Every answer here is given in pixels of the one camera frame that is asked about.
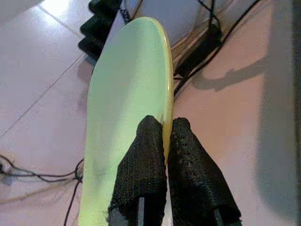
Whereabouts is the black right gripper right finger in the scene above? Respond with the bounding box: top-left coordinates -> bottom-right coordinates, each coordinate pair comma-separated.
167,117 -> 243,226

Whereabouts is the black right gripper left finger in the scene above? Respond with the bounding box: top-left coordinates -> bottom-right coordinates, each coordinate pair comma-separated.
107,115 -> 168,226

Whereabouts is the light green plate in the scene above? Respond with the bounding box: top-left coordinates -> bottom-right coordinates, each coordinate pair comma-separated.
79,16 -> 175,226

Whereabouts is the black power adapter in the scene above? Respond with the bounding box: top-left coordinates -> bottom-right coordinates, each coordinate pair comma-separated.
175,23 -> 223,76

